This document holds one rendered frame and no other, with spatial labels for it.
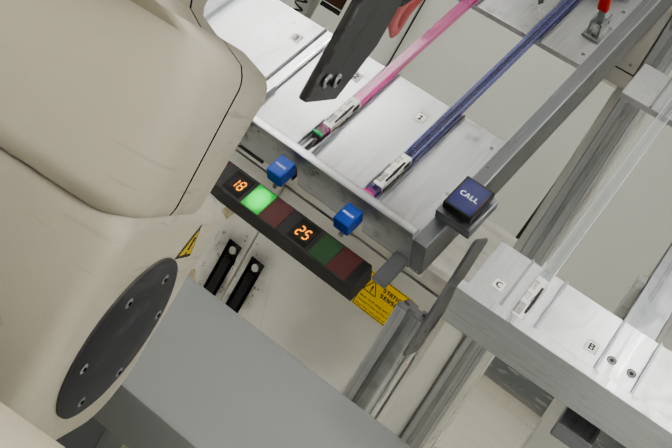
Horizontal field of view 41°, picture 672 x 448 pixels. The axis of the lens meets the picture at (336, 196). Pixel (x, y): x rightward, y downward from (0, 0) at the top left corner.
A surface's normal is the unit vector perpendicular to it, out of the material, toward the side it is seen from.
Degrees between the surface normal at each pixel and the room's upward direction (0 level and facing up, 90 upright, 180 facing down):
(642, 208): 90
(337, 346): 90
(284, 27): 47
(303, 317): 90
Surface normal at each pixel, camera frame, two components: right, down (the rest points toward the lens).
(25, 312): -0.17, 0.01
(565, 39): 0.01, -0.57
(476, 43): -0.43, 0.00
